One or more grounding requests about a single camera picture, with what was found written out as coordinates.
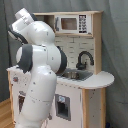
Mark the toy microwave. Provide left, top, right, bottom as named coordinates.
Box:
left=55, top=14, right=92, bottom=34

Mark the wooden toy kitchen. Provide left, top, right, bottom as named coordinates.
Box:
left=9, top=9, right=114, bottom=128

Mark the black toy faucet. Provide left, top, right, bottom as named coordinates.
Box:
left=76, top=51, right=94, bottom=70

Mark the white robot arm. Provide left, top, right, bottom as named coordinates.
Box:
left=8, top=8, right=67, bottom=128

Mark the toy oven door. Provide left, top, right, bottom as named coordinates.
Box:
left=18, top=91, right=26, bottom=114

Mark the white cupboard door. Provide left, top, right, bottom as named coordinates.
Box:
left=47, top=84, right=82, bottom=128

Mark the grey toy sink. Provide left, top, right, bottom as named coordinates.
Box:
left=58, top=68, right=93, bottom=81

